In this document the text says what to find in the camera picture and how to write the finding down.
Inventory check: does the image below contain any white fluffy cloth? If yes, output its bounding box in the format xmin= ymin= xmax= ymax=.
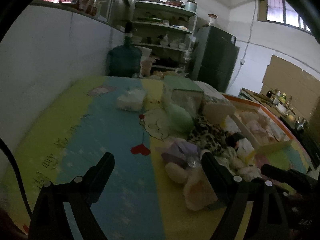
xmin=221 ymin=147 xmax=261 ymax=182

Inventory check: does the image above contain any white tissue pack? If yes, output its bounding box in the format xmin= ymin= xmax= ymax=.
xmin=116 ymin=88 xmax=146 ymax=112

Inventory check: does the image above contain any cream plush toy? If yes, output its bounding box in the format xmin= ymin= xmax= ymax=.
xmin=165 ymin=162 xmax=218 ymax=211

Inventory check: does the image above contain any brown cardboard sheet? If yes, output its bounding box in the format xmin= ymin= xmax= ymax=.
xmin=260 ymin=55 xmax=319 ymax=120

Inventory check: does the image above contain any teal pot on shelf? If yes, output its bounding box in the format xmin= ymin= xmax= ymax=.
xmin=184 ymin=0 xmax=197 ymax=12

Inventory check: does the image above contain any barred window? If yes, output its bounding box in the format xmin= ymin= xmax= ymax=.
xmin=258 ymin=0 xmax=311 ymax=33

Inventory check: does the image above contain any purple soft cloth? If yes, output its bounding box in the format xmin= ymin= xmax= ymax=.
xmin=161 ymin=139 xmax=201 ymax=168

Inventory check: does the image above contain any green soft bag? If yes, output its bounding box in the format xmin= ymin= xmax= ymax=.
xmin=166 ymin=103 xmax=194 ymax=133

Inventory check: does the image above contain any metal storage shelf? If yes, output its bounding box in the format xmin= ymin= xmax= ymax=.
xmin=132 ymin=0 xmax=197 ymax=73

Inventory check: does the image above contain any white foam box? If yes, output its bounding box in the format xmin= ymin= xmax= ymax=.
xmin=195 ymin=81 xmax=235 ymax=125

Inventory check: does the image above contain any leopard print cloth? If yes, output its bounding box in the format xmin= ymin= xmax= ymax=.
xmin=187 ymin=115 xmax=227 ymax=156

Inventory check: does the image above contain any jar atop refrigerator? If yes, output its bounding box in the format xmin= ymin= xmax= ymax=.
xmin=208 ymin=13 xmax=218 ymax=26

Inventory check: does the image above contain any green lidded clear box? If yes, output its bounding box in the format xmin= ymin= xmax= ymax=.
xmin=162 ymin=76 xmax=204 ymax=118

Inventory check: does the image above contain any kitchen counter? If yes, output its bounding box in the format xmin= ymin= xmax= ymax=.
xmin=239 ymin=88 xmax=313 ymax=137

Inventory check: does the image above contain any black refrigerator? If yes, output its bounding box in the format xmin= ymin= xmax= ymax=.
xmin=190 ymin=26 xmax=239 ymax=93

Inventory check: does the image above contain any orange rimmed cardboard box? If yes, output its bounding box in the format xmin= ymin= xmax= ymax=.
xmin=224 ymin=94 xmax=294 ymax=153

